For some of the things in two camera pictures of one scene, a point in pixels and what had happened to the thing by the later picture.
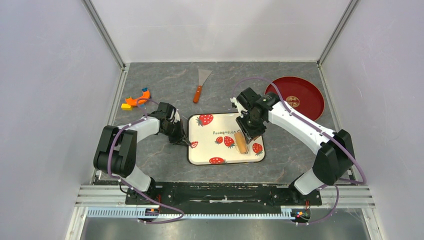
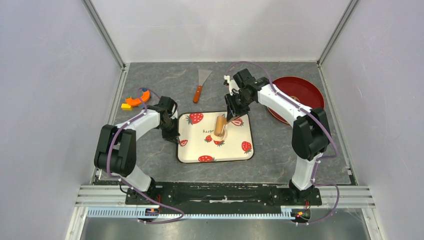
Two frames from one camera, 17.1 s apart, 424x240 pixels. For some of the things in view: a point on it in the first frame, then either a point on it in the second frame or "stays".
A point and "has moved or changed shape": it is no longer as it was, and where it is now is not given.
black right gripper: x=250 y=134 to x=234 y=112
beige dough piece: x=237 y=148 to x=219 y=138
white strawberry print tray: x=210 y=140 has moved or changed shape
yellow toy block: x=126 y=107 stays
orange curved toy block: x=134 y=102 stays
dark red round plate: x=304 y=94 stays
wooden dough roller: x=240 y=142 to x=219 y=125
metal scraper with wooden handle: x=202 y=76 stays
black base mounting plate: x=221 y=195 stays
